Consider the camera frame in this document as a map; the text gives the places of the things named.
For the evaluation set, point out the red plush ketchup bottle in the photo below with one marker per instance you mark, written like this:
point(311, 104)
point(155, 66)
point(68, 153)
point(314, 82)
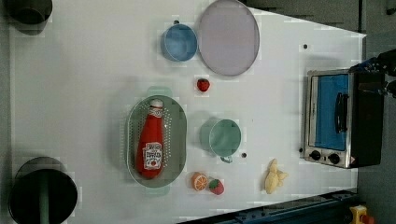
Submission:
point(149, 156)

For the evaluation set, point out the black robot base upper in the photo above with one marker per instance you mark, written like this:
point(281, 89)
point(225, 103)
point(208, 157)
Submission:
point(29, 11)

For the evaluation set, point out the black robot base lower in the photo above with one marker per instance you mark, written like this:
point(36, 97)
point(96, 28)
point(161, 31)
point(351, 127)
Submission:
point(43, 193)

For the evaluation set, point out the small red strawberry toy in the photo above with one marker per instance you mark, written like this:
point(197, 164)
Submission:
point(203, 84)

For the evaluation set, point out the green mug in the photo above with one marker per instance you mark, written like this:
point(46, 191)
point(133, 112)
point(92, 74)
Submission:
point(221, 137)

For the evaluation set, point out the orange slice toy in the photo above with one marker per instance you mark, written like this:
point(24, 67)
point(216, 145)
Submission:
point(199, 181)

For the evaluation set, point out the blue cup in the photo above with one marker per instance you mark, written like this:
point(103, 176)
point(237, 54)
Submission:
point(179, 43)

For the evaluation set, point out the large red strawberry toy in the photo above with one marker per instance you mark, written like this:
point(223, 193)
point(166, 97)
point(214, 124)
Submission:
point(216, 186)

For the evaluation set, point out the lilac round plate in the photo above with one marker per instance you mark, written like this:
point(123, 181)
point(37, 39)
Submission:
point(229, 37)

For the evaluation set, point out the peeled banana toy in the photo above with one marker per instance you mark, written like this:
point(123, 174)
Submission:
point(274, 178)

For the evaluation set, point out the silver toaster oven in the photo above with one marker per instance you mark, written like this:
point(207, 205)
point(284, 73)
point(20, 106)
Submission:
point(343, 118)

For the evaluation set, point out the blue metal frame rail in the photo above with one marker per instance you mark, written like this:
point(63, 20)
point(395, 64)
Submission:
point(330, 208)

